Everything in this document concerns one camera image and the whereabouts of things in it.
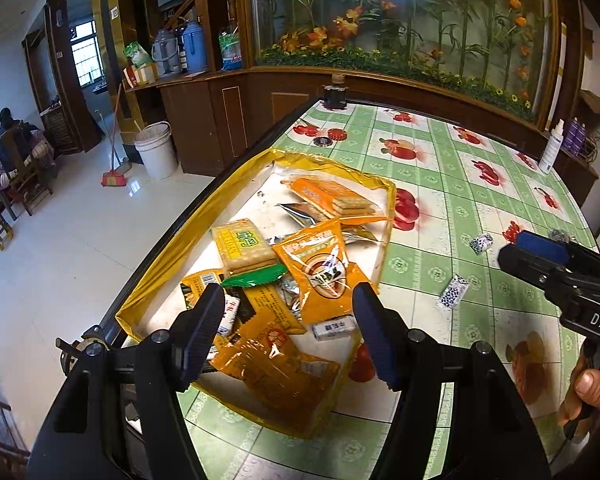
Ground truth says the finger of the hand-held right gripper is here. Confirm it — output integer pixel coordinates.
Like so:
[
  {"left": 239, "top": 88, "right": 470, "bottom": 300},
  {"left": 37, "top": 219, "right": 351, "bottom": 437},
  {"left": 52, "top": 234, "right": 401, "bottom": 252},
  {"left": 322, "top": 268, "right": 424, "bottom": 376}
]
[
  {"left": 497, "top": 244, "right": 571, "bottom": 302},
  {"left": 515, "top": 230, "right": 600, "bottom": 276}
]

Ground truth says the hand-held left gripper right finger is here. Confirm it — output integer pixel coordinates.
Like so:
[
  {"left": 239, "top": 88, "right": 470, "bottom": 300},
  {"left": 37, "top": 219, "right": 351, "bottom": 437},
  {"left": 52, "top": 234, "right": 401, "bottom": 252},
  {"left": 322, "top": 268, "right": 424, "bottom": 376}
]
[{"left": 351, "top": 281, "right": 553, "bottom": 480}]

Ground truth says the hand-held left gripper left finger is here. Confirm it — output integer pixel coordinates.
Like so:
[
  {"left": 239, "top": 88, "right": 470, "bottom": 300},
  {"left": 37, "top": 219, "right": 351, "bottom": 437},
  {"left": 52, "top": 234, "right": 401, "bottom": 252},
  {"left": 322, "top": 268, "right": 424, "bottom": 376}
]
[{"left": 25, "top": 282, "right": 227, "bottom": 480}]

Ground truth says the orange barcode snack packet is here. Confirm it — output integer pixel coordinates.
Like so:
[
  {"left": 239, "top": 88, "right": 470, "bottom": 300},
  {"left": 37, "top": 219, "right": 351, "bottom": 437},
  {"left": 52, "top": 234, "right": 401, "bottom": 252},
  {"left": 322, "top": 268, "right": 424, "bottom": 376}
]
[{"left": 180, "top": 269, "right": 308, "bottom": 341}]

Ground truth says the orange round-logo snack packet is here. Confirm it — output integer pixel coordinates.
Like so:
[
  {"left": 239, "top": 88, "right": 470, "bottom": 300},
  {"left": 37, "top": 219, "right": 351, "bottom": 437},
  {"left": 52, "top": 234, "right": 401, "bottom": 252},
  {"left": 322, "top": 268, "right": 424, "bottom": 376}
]
[{"left": 271, "top": 217, "right": 381, "bottom": 326}]

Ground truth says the orange translucent snack packet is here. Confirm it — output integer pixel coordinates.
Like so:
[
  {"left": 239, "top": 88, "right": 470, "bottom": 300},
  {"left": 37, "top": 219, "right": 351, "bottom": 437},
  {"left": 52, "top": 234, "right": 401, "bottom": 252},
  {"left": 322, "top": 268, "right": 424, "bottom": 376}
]
[{"left": 195, "top": 332, "right": 342, "bottom": 441}]

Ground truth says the yellow cracker packet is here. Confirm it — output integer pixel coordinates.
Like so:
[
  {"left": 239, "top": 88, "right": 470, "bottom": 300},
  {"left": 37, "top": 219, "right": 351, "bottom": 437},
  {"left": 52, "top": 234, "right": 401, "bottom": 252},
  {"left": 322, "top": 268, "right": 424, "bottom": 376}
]
[{"left": 211, "top": 217, "right": 288, "bottom": 288}]

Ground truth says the small silver foil packet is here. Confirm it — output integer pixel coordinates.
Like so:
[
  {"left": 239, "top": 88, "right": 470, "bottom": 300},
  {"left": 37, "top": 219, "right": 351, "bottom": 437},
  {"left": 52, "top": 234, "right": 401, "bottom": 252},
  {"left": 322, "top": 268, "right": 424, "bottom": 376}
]
[{"left": 337, "top": 225, "right": 381, "bottom": 247}]

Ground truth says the yellow plastic bag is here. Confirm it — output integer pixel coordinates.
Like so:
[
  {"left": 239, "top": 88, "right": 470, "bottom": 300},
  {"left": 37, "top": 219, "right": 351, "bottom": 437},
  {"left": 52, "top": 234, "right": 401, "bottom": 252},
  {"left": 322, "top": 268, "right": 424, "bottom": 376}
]
[{"left": 115, "top": 147, "right": 398, "bottom": 441}]

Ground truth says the large silver foil packet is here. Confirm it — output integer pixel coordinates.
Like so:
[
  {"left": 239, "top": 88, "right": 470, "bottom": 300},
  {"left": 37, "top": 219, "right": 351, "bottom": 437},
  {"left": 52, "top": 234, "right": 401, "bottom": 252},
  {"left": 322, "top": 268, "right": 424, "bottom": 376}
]
[{"left": 275, "top": 201, "right": 331, "bottom": 229}]

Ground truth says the large orange cracker packet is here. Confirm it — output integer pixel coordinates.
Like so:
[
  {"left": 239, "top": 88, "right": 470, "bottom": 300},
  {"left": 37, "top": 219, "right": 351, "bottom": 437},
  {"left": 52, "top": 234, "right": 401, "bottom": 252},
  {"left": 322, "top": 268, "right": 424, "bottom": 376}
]
[{"left": 282, "top": 175, "right": 388, "bottom": 223}]

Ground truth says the person's right hand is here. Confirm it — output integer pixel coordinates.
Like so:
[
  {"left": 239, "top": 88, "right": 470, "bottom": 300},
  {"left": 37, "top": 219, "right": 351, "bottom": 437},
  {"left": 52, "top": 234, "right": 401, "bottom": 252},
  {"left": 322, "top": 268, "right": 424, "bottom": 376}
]
[{"left": 557, "top": 350, "right": 600, "bottom": 428}]

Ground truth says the white spray bottle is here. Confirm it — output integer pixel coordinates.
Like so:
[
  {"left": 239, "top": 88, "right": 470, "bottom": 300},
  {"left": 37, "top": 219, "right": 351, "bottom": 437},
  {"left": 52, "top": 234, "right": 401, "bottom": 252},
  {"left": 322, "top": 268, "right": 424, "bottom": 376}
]
[{"left": 537, "top": 119, "right": 566, "bottom": 175}]

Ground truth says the green fruit-print tablecloth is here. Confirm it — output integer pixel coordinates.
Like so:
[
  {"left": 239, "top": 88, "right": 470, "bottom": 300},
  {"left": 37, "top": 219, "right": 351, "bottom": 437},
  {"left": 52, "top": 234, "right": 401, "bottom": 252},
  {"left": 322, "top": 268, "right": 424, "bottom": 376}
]
[{"left": 177, "top": 97, "right": 600, "bottom": 480}]

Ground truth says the red broom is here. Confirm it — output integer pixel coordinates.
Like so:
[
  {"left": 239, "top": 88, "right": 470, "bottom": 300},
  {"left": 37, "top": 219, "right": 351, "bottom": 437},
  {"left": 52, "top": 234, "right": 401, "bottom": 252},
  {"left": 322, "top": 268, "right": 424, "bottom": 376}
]
[{"left": 100, "top": 82, "right": 136, "bottom": 188}]

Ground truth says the white plastic bucket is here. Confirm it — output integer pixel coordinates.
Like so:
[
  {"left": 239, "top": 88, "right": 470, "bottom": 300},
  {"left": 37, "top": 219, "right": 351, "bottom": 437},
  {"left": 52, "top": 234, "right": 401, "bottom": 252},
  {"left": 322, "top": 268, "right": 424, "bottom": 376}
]
[{"left": 134, "top": 121, "right": 179, "bottom": 180}]

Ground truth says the wooden cabinet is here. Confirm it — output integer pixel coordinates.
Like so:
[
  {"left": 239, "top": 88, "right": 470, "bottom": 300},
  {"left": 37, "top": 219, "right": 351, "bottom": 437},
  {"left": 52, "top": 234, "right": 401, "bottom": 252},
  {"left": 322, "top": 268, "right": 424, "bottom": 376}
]
[{"left": 157, "top": 67, "right": 600, "bottom": 221}]

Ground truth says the wooden chair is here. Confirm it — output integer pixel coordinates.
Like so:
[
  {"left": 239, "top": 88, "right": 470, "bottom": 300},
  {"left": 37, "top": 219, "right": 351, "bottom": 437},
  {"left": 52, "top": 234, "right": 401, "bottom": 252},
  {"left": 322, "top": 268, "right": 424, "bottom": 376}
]
[{"left": 0, "top": 125, "right": 58, "bottom": 217}]

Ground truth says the dark glass jar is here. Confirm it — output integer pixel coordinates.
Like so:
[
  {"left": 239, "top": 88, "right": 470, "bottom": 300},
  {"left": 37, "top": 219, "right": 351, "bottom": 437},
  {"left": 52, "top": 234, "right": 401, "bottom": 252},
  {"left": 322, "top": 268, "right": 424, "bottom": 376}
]
[{"left": 322, "top": 74, "right": 350, "bottom": 110}]

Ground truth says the red and white box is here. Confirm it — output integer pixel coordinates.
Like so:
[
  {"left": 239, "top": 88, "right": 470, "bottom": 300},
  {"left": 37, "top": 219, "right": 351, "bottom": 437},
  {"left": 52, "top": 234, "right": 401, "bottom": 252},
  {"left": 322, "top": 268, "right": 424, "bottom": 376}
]
[{"left": 124, "top": 63, "right": 160, "bottom": 88}]

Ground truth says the grey thermos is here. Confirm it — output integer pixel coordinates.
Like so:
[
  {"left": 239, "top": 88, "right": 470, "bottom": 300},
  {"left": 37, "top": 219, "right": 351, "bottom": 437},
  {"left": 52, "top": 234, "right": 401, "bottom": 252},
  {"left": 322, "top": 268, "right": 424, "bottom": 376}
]
[{"left": 151, "top": 28, "right": 180, "bottom": 76}]

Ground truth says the blue thermos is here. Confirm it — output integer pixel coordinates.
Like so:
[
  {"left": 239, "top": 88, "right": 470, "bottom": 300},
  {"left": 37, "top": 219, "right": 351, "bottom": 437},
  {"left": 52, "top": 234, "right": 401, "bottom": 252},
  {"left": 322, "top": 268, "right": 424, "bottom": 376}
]
[{"left": 180, "top": 20, "right": 211, "bottom": 75}]

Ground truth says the green bag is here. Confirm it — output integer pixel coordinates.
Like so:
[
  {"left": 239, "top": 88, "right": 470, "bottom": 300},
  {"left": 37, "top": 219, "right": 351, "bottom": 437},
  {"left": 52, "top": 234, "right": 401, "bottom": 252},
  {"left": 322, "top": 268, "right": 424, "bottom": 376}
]
[{"left": 124, "top": 41, "right": 155, "bottom": 71}]

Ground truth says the barred window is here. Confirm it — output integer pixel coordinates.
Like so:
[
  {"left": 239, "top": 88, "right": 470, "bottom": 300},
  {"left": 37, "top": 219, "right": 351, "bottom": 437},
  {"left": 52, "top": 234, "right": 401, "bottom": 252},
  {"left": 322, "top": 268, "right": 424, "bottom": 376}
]
[{"left": 70, "top": 22, "right": 101, "bottom": 88}]

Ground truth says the wire basket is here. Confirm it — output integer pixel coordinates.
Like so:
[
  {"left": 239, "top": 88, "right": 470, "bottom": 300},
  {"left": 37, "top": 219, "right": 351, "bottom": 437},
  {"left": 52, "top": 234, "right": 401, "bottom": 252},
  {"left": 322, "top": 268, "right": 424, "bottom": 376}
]
[{"left": 577, "top": 130, "right": 600, "bottom": 164}]

